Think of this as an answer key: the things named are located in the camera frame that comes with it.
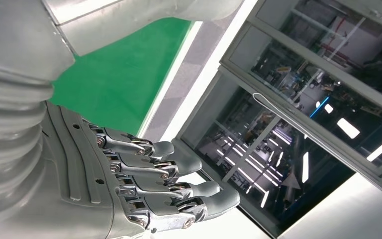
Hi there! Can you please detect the green conveyor belt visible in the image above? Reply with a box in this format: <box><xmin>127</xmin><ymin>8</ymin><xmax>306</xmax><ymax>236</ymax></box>
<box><xmin>47</xmin><ymin>17</ymin><xmax>203</xmax><ymax>137</ymax></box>

